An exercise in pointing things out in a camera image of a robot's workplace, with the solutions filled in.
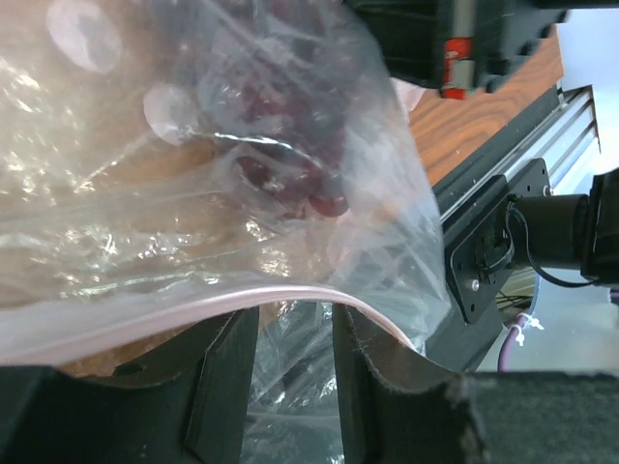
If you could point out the red fake grape bunch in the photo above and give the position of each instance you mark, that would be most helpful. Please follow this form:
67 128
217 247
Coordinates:
295 150

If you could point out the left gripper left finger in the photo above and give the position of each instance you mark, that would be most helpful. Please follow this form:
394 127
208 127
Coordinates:
183 402

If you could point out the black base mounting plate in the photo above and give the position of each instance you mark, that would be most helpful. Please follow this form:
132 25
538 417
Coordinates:
473 200

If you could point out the clear zip top bag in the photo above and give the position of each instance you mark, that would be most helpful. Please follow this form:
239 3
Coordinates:
124 220

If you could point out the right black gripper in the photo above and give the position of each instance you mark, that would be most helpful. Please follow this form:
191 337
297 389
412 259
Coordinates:
457 47

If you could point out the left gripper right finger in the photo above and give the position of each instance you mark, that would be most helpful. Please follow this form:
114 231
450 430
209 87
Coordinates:
395 406

